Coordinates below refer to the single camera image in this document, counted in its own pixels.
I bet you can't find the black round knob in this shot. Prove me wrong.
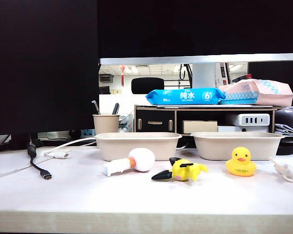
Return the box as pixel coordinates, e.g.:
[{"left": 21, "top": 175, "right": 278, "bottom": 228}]
[{"left": 69, "top": 129, "right": 83, "bottom": 139}]

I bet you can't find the yellow rubber duck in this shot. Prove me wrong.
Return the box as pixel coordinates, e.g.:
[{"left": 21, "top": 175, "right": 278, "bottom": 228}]
[{"left": 225, "top": 146, "right": 257, "bottom": 177}]

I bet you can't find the pink tissue pack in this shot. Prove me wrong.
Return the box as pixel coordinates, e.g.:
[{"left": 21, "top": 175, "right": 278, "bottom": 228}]
[{"left": 218, "top": 78, "right": 293, "bottom": 107}]

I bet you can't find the white round-head doll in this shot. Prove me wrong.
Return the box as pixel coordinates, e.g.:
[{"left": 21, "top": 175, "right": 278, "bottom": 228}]
[{"left": 103, "top": 148, "right": 156, "bottom": 177}]

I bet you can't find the beige paper cup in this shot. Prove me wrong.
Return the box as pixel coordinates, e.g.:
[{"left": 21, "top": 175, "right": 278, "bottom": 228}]
[{"left": 92, "top": 114, "right": 121, "bottom": 135}]

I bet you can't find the blue wet wipes pack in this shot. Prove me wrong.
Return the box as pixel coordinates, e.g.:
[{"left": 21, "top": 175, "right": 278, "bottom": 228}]
[{"left": 145, "top": 87, "right": 227, "bottom": 106}]

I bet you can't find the wooden desk shelf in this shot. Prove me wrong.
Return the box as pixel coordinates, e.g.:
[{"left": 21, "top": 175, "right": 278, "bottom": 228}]
[{"left": 133, "top": 104, "right": 277, "bottom": 134}]

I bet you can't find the large silver-edged monitor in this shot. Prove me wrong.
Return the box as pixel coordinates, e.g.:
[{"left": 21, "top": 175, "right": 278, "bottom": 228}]
[{"left": 97, "top": 0, "right": 293, "bottom": 65}]

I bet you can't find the black cable with plug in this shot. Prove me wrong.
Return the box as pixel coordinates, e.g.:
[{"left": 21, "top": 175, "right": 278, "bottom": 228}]
[{"left": 26, "top": 133, "right": 53, "bottom": 181}]

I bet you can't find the small beige box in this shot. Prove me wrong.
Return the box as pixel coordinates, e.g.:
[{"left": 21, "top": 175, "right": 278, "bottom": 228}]
[{"left": 182, "top": 120, "right": 218, "bottom": 134}]

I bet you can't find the beige pulp paper box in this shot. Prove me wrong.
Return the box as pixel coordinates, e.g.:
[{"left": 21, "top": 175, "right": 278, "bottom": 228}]
[
  {"left": 190, "top": 132, "right": 286, "bottom": 161},
  {"left": 94, "top": 132, "right": 183, "bottom": 162}
]

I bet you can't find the red Chinese knot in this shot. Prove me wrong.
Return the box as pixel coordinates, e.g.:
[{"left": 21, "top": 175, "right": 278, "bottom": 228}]
[{"left": 119, "top": 65, "right": 126, "bottom": 86}]

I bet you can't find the black round object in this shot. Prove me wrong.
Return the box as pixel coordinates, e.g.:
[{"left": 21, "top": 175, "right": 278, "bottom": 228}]
[{"left": 277, "top": 138, "right": 293, "bottom": 156}]

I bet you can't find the grey folded cloth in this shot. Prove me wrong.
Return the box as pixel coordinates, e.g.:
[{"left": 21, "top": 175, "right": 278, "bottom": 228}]
[{"left": 274, "top": 105, "right": 293, "bottom": 137}]

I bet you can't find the flat white box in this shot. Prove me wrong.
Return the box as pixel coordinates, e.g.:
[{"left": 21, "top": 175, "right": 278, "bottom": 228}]
[{"left": 217, "top": 125, "right": 271, "bottom": 134}]

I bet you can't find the white cable with adapter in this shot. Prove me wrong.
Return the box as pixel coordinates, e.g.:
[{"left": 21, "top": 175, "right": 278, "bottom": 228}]
[{"left": 44, "top": 136, "right": 98, "bottom": 159}]

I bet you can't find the small white animal doll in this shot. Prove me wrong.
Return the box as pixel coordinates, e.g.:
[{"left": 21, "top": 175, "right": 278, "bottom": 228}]
[{"left": 268, "top": 156, "right": 293, "bottom": 184}]

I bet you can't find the thin white cable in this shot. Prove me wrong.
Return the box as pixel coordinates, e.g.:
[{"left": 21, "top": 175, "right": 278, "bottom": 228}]
[{"left": 0, "top": 142, "right": 100, "bottom": 180}]

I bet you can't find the yellow black-eared Pichu doll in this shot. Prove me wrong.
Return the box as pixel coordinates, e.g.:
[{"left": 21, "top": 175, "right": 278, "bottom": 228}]
[{"left": 151, "top": 157, "right": 209, "bottom": 182}]

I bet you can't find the black computer monitor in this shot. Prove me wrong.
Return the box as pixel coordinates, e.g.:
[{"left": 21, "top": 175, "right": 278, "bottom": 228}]
[{"left": 0, "top": 0, "right": 100, "bottom": 154}]

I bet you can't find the dark background monitor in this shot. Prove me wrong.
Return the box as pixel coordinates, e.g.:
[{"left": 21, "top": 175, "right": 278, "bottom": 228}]
[{"left": 248, "top": 60, "right": 293, "bottom": 107}]

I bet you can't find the silver pen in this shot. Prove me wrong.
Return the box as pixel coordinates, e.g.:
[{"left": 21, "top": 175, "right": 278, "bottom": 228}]
[{"left": 91, "top": 100, "right": 102, "bottom": 115}]

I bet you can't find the white power strip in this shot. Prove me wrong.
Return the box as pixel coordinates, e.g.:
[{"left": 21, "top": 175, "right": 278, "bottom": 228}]
[{"left": 226, "top": 113, "right": 271, "bottom": 127}]

